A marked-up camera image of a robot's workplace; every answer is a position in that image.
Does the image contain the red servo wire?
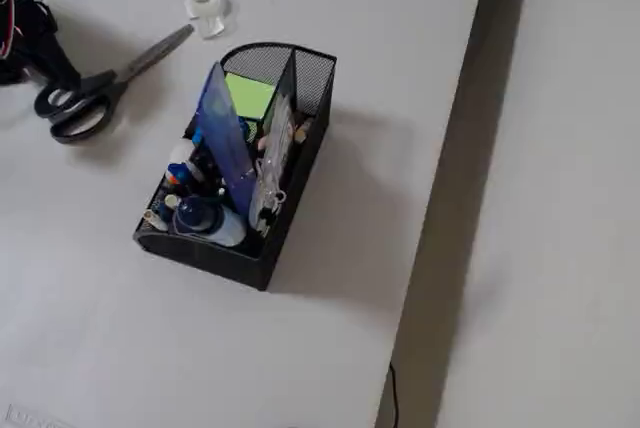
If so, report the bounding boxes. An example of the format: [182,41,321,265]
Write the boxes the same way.
[0,0,21,58]

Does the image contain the white marker pen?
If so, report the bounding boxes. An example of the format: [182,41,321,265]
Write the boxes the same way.
[143,208,169,230]

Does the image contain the small blue plastic item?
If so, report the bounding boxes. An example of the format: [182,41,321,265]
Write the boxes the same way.
[167,162,194,184]

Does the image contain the clear plastic packet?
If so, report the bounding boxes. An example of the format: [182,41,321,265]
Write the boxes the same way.
[248,90,297,238]

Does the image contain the black mesh desk organizer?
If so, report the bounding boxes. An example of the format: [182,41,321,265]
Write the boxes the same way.
[132,41,337,293]

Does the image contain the grey black handled scissors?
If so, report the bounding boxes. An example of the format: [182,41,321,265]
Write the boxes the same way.
[33,22,196,145]

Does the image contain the clear tape roll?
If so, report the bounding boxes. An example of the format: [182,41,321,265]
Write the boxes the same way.
[183,0,234,42]

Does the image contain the thin black cable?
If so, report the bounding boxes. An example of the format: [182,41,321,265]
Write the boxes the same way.
[388,362,401,428]

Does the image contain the green sticky note pad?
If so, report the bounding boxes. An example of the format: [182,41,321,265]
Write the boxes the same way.
[224,71,277,122]

